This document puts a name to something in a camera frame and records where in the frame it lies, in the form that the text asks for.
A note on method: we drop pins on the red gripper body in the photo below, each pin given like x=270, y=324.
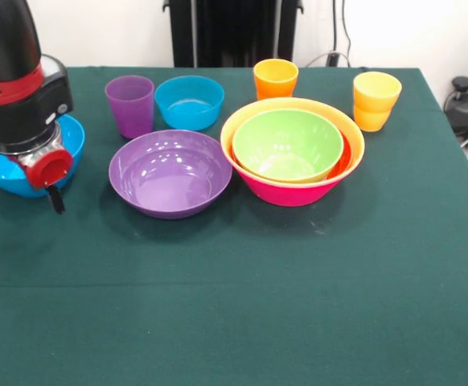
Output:
x=51, y=169

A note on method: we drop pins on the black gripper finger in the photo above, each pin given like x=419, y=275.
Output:
x=56, y=199

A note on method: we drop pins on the large blue bowl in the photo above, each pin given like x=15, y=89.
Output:
x=1, y=177

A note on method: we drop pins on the purple bowl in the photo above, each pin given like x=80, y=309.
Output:
x=165, y=181

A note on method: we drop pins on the pink bowl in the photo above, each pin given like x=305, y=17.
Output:
x=294, y=195

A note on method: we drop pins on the green bowl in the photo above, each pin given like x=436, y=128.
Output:
x=290, y=140

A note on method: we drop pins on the red bowl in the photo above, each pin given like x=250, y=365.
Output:
x=342, y=157

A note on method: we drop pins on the large orange bowl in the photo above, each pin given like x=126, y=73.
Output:
x=354, y=136

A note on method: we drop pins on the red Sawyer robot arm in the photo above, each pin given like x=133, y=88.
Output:
x=13, y=80

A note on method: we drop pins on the purple cup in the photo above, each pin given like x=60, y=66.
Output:
x=131, y=108

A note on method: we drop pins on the small blue bowl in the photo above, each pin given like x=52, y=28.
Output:
x=187, y=108

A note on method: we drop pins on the dark green table cloth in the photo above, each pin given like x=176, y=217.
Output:
x=234, y=301

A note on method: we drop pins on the orange cup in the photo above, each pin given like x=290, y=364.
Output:
x=276, y=80

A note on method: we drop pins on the yellow cup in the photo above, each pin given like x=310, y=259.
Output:
x=374, y=100

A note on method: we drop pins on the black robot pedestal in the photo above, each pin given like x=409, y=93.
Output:
x=226, y=32

